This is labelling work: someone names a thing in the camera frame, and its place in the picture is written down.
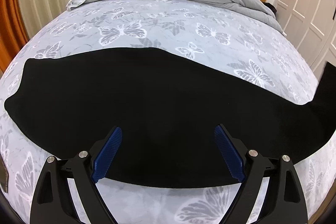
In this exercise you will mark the black pants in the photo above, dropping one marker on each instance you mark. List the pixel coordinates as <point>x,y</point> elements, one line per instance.
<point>167,108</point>

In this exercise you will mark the white wardrobe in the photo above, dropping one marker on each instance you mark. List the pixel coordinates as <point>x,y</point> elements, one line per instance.
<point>310,26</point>

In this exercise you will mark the orange curtain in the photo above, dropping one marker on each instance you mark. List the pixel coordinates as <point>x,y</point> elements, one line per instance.
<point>13,34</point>

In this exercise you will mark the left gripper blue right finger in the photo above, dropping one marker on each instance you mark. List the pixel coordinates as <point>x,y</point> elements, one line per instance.
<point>284,201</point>

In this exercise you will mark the butterfly pattern bed sheet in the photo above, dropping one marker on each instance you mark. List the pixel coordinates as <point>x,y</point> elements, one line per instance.
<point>218,38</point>

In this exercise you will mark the black bag on nightstand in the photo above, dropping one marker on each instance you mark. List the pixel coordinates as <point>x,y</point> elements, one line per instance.
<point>271,7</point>

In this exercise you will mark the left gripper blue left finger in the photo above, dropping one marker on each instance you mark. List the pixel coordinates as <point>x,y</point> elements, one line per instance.
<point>52,201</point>

